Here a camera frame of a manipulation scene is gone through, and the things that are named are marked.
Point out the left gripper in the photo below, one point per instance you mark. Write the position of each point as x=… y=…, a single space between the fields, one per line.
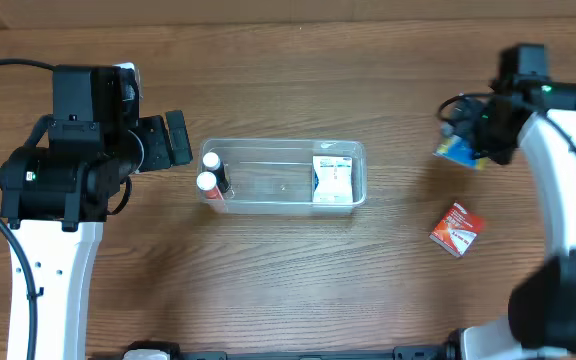
x=178 y=137

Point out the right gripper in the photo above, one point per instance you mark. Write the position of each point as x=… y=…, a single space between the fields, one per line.
x=481 y=138

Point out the dark bottle white cap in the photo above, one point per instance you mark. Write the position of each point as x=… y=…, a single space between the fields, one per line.
x=213 y=163

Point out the orange tube white cap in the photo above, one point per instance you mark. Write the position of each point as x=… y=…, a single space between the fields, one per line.
x=207 y=183

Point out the blue VapoDrops box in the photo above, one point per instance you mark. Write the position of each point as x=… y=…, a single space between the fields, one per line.
x=458 y=150

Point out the red medicine box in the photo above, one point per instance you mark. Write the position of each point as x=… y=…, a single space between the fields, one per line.
x=457 y=230

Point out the white medicine box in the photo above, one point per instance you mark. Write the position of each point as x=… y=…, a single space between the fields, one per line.
x=332 y=177

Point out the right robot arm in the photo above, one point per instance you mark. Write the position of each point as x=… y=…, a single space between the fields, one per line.
x=540 y=322

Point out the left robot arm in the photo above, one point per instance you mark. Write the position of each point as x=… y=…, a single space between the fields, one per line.
x=55 y=193

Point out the clear plastic container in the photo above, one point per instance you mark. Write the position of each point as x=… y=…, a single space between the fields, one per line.
x=277 y=176

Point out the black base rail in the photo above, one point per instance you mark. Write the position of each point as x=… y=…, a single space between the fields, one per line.
x=168 y=350

